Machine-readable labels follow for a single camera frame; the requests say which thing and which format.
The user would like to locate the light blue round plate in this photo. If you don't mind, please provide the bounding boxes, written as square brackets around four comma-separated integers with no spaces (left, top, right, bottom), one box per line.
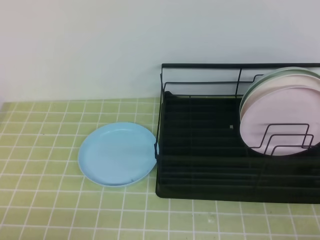
[77,122,159,187]

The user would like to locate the black wire dish rack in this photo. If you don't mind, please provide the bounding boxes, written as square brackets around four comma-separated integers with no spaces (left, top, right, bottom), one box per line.
[155,63,320,204]

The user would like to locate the cream plate in rack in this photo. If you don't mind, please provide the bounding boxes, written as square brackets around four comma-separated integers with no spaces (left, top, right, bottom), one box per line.
[239,73,320,119]

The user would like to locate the pink plate in rack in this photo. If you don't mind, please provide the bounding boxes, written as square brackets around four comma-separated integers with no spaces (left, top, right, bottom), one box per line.
[239,87,320,156]

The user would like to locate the green plate in rack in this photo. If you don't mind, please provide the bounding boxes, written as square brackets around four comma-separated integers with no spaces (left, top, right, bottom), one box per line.
[239,67,320,113]

